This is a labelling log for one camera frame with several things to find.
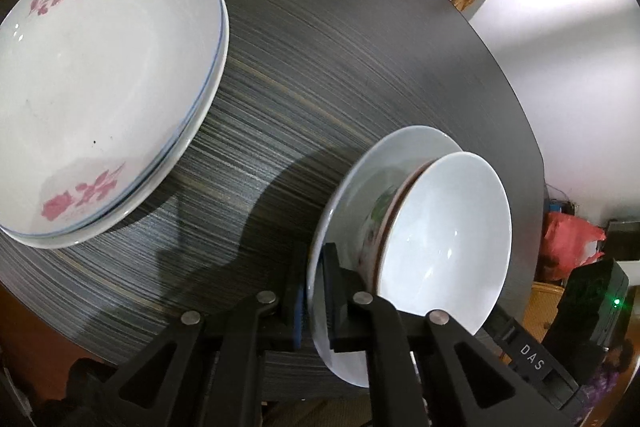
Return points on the red plastic bag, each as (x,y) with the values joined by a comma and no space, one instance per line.
(570,242)

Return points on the large white bowl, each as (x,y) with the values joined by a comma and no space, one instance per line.
(350,207)

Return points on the medium white pink-patterned bowl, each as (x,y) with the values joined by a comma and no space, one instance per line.
(382,212)

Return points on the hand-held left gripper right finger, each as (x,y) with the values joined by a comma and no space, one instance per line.
(328,307)

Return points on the small white floral bowl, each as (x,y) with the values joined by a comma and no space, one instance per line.
(445,247)

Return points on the dark wooden cabinet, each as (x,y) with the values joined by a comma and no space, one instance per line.
(622,239)

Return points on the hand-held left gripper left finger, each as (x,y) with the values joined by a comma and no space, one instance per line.
(299,322)

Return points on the large white rose plate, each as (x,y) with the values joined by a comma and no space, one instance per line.
(100,82)
(224,42)

